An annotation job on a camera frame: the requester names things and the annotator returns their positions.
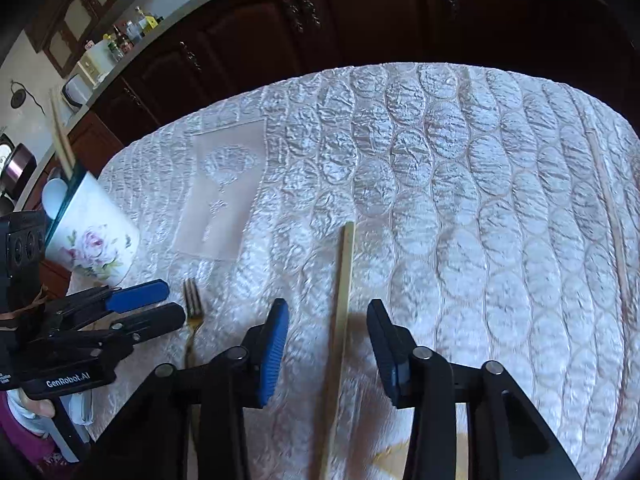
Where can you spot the person's left hand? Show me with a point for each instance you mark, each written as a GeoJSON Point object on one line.
{"type": "Point", "coordinates": [30, 409]}

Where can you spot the wooden wall cabinet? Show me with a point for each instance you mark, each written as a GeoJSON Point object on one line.
{"type": "Point", "coordinates": [75, 5]}

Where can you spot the beige box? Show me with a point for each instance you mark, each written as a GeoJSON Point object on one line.
{"type": "Point", "coordinates": [95, 60]}

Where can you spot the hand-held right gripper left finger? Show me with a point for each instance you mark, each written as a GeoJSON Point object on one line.
{"type": "Point", "coordinates": [272, 355]}

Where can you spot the yellow oil bottle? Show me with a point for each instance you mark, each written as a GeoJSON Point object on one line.
{"type": "Point", "coordinates": [145, 20]}

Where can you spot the dark wooden kitchen cabinets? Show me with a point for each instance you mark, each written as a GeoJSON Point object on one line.
{"type": "Point", "coordinates": [375, 20]}

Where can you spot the dark sauce bottle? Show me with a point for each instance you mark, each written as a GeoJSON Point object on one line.
{"type": "Point", "coordinates": [119, 46]}

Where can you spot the grey kitchen countertop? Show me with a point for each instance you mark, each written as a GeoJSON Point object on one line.
{"type": "Point", "coordinates": [190, 7]}

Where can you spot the wooden chopstick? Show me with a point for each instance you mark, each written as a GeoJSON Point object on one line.
{"type": "Point", "coordinates": [56, 125]}
{"type": "Point", "coordinates": [342, 300]}
{"type": "Point", "coordinates": [66, 157]}

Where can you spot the green capped bottle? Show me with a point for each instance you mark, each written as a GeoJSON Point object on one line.
{"type": "Point", "coordinates": [109, 44]}

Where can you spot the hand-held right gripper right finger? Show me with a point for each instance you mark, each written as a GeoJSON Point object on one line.
{"type": "Point", "coordinates": [387, 355]}

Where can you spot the clear glass bottle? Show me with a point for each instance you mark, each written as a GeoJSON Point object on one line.
{"type": "Point", "coordinates": [131, 30]}

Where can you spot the white countertop appliance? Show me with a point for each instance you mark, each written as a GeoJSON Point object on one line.
{"type": "Point", "coordinates": [75, 89]}

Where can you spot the white quilted tablecloth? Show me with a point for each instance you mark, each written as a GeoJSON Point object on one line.
{"type": "Point", "coordinates": [400, 185]}

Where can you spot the shiny metal pot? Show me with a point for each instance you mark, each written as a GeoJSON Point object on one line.
{"type": "Point", "coordinates": [20, 167]}

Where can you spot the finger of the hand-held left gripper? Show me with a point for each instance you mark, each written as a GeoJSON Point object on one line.
{"type": "Point", "coordinates": [150, 321]}
{"type": "Point", "coordinates": [137, 295]}

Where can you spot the white floral cup teal inside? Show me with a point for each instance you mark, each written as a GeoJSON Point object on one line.
{"type": "Point", "coordinates": [95, 245]}

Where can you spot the person's left forearm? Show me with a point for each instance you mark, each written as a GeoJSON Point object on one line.
{"type": "Point", "coordinates": [20, 445]}

